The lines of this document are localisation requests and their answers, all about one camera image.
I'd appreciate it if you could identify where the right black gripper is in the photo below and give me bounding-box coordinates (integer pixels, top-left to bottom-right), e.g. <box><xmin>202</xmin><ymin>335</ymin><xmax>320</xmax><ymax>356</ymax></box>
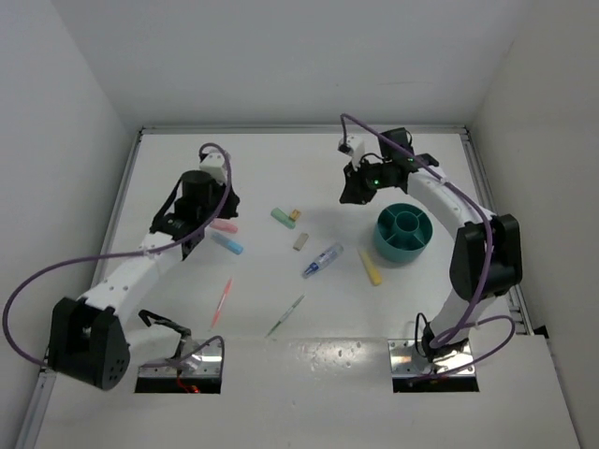
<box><xmin>342</xmin><ymin>156</ymin><xmax>393</xmax><ymax>206</ymax></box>

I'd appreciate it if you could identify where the blue highlighter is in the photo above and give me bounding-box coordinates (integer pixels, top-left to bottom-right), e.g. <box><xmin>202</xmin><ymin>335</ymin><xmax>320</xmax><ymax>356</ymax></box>
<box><xmin>211</xmin><ymin>232</ymin><xmax>243</xmax><ymax>255</ymax></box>

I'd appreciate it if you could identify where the blue correction tape pen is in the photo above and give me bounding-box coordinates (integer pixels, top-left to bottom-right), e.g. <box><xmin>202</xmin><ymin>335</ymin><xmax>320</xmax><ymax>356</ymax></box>
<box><xmin>302</xmin><ymin>243</ymin><xmax>343</xmax><ymax>279</ymax></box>

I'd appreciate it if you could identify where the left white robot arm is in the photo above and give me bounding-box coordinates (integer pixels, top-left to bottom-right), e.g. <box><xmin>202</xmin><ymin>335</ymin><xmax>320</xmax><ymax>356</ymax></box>
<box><xmin>48</xmin><ymin>167</ymin><xmax>240</xmax><ymax>390</ymax></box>

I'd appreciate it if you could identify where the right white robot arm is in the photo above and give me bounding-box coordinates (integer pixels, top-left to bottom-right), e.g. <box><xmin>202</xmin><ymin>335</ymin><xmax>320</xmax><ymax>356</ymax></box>
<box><xmin>338</xmin><ymin>128</ymin><xmax>522</xmax><ymax>361</ymax></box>

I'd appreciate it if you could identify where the pink highlighter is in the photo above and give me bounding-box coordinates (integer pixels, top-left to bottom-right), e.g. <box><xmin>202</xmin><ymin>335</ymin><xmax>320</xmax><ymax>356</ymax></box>
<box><xmin>210</xmin><ymin>219</ymin><xmax>239</xmax><ymax>234</ymax></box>

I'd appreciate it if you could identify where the teal round divided container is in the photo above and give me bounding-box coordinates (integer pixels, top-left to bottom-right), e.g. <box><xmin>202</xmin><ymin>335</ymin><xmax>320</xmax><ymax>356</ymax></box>
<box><xmin>373</xmin><ymin>203</ymin><xmax>433</xmax><ymax>264</ymax></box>

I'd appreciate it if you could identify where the beige eraser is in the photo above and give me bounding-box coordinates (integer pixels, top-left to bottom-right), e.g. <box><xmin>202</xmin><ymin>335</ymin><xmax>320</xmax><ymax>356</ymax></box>
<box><xmin>292</xmin><ymin>233</ymin><xmax>309</xmax><ymax>251</ymax></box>

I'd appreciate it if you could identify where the green highlighter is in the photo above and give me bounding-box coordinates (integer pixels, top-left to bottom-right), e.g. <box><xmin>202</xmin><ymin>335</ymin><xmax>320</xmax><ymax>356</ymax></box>
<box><xmin>270</xmin><ymin>208</ymin><xmax>296</xmax><ymax>229</ymax></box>

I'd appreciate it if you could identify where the yellow highlighter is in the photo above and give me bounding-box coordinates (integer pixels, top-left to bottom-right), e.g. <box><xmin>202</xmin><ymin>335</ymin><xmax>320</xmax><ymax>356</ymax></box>
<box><xmin>358</xmin><ymin>250</ymin><xmax>383</xmax><ymax>286</ymax></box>

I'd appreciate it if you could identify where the pink pen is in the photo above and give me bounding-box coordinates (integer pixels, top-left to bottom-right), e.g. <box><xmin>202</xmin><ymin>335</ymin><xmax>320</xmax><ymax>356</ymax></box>
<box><xmin>211</xmin><ymin>277</ymin><xmax>233</xmax><ymax>329</ymax></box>

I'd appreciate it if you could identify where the green pen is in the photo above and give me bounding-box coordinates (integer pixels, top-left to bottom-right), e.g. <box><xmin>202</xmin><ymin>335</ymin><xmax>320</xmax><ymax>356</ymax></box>
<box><xmin>265</xmin><ymin>294</ymin><xmax>305</xmax><ymax>338</ymax></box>

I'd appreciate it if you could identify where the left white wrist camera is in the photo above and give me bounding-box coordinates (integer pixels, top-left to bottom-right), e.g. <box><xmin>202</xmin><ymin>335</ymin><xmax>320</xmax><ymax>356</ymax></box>
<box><xmin>198</xmin><ymin>147</ymin><xmax>228</xmax><ymax>183</ymax></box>

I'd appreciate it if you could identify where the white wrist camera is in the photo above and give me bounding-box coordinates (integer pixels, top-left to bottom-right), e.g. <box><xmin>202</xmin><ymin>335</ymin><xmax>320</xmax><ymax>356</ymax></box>
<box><xmin>337</xmin><ymin>135</ymin><xmax>365</xmax><ymax>171</ymax></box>
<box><xmin>198</xmin><ymin>147</ymin><xmax>228</xmax><ymax>183</ymax></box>

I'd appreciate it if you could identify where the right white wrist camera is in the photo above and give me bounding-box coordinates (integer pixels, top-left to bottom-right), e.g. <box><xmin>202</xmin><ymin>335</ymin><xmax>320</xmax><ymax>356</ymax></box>
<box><xmin>337</xmin><ymin>135</ymin><xmax>365</xmax><ymax>171</ymax></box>

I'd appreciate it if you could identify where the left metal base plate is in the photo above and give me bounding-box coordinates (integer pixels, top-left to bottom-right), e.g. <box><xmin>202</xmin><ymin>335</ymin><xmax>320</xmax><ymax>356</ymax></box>
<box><xmin>138</xmin><ymin>336</ymin><xmax>225</xmax><ymax>380</ymax></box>

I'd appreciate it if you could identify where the metal base plate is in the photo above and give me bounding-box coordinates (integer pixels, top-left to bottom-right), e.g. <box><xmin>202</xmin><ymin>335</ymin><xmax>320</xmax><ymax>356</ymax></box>
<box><xmin>138</xmin><ymin>336</ymin><xmax>225</xmax><ymax>380</ymax></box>
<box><xmin>387</xmin><ymin>339</ymin><xmax>475</xmax><ymax>379</ymax></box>

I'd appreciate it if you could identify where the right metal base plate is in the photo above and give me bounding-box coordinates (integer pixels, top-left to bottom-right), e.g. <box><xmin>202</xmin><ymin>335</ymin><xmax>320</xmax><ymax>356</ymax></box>
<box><xmin>387</xmin><ymin>339</ymin><xmax>475</xmax><ymax>379</ymax></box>

